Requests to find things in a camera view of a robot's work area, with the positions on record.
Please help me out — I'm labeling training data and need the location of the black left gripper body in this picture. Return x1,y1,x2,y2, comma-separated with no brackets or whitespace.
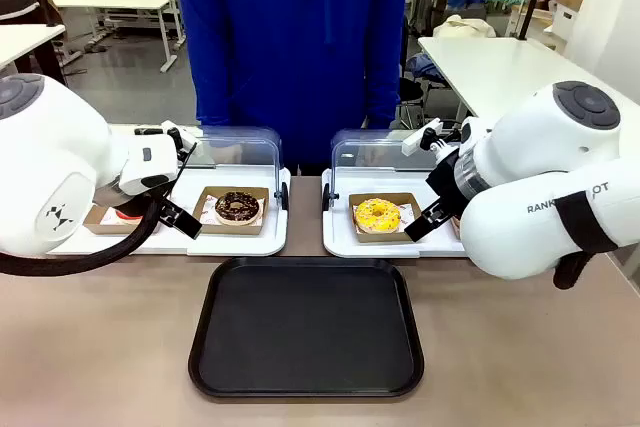
119,188,169,221

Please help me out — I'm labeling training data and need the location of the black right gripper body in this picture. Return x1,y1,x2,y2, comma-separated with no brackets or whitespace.
424,149,472,211

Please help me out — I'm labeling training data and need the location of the person right forearm blue sleeve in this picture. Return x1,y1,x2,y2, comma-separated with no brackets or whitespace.
185,31,236,128

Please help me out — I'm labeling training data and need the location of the person left forearm blue sleeve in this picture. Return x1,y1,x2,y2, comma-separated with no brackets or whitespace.
359,31,408,130

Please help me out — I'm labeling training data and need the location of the chocolate donut with nut crumbs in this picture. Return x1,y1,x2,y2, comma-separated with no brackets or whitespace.
214,190,265,227

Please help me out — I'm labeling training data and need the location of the white display tray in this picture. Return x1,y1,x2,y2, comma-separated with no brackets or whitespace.
320,167,469,260
49,165,292,258

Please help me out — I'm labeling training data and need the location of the yellow glazed sprinkle donut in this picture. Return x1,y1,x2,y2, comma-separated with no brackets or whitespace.
353,197,403,235

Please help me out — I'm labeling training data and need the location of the black serving tray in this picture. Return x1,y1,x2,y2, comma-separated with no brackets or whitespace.
188,256,426,401

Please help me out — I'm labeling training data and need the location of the clear plastic display lid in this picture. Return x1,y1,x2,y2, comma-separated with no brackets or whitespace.
330,127,442,209
196,125,285,214

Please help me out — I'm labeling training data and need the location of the black round stool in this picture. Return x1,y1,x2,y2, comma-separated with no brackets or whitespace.
398,77,427,129

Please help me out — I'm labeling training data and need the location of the blue cloth on chair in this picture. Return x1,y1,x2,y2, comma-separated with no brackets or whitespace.
403,53,445,84

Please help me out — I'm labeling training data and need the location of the large white lab table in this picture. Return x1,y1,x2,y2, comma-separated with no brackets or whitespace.
416,36,592,124

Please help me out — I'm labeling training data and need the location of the white canvas bag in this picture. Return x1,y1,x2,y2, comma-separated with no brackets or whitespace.
431,13,498,40

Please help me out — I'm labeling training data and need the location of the white storage box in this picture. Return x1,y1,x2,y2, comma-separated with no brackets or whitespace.
551,2,577,42

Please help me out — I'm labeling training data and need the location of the person torso in blue sweater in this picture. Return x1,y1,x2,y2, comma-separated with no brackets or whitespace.
173,0,409,176

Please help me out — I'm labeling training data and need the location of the white side table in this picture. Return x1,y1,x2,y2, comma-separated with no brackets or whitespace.
0,23,68,86

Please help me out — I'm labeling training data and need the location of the low white bench table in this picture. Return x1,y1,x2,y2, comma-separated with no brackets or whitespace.
49,0,184,74

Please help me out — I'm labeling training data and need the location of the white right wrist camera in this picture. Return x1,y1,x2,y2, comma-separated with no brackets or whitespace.
401,117,444,156

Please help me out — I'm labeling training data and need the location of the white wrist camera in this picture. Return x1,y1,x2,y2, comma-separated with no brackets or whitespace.
401,117,444,156
159,119,199,161

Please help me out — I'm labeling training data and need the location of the black left arm cable sleeve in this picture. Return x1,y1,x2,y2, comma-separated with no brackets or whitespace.
0,191,169,277

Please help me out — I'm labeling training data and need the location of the black arm cable sleeve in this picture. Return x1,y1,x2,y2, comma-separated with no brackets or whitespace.
551,250,594,291
0,191,169,277

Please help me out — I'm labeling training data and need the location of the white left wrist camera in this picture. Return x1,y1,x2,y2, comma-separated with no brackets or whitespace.
159,119,199,161

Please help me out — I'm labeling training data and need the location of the black strap on right arm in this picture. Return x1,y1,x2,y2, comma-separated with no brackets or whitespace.
553,191,622,255

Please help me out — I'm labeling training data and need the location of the black right arm cable sleeve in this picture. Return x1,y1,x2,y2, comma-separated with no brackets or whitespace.
551,250,594,291

